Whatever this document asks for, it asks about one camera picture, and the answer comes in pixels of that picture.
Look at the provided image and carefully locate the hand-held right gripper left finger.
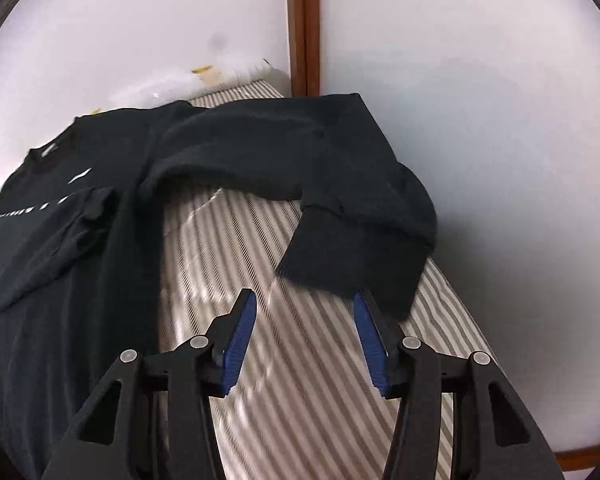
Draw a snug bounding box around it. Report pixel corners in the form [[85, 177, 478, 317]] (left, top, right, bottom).
[[40, 287, 258, 480]]

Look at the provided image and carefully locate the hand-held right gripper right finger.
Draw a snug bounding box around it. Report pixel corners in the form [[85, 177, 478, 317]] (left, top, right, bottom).
[[352, 287, 563, 480]]

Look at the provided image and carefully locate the black sweater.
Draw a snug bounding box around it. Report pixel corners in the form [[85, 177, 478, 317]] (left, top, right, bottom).
[[0, 92, 438, 480]]

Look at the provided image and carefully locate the striped bed quilt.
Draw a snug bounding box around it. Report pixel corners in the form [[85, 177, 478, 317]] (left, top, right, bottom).
[[155, 82, 501, 480]]

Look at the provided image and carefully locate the brown wooden strip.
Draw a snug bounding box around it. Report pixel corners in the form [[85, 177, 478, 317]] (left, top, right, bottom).
[[552, 440, 600, 472]]

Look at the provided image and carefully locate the white duck print sheet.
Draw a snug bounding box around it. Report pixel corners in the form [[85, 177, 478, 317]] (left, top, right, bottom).
[[87, 59, 291, 116]]

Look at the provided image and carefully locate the brown wooden door frame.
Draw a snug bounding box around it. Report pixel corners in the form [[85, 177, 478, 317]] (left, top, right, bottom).
[[285, 0, 322, 98]]

